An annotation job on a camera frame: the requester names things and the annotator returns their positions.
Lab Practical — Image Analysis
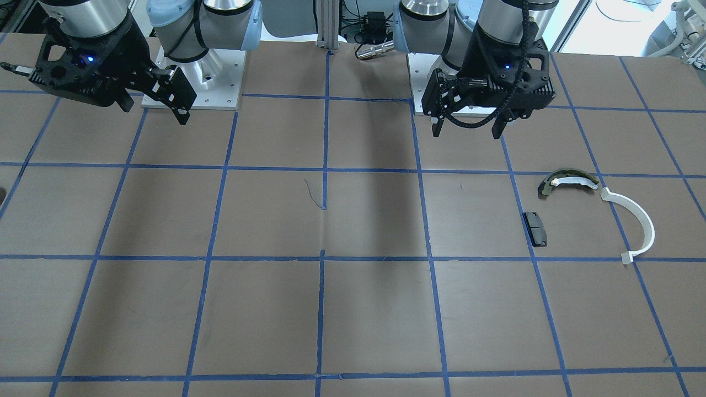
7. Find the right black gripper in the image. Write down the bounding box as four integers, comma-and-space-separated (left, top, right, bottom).
2, 10, 196, 126

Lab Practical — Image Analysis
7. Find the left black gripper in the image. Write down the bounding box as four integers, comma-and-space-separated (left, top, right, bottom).
422, 26, 555, 139

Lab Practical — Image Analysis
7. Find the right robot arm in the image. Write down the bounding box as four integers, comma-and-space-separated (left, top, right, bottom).
2, 1, 263, 125

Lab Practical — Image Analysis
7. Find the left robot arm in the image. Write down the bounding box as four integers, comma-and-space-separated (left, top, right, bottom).
393, 1, 558, 139

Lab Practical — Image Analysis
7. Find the silver metal cylinder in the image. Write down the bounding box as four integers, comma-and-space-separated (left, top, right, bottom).
355, 40, 395, 61

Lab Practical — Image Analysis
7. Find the black brake pad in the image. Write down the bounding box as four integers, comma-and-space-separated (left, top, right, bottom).
523, 211, 548, 247

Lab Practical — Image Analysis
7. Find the black power adapter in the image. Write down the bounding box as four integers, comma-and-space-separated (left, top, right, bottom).
361, 11, 387, 45

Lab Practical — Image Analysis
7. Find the white curved plastic part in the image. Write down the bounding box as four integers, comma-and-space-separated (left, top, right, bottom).
600, 186, 655, 265

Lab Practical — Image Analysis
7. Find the black drag chain cable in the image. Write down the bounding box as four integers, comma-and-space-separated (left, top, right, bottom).
436, 0, 538, 130

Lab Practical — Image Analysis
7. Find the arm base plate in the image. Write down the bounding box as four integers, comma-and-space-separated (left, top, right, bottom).
407, 53, 497, 117
156, 48, 249, 110

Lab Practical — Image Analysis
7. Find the aluminium frame post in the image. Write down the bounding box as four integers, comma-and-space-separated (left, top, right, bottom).
314, 0, 340, 52

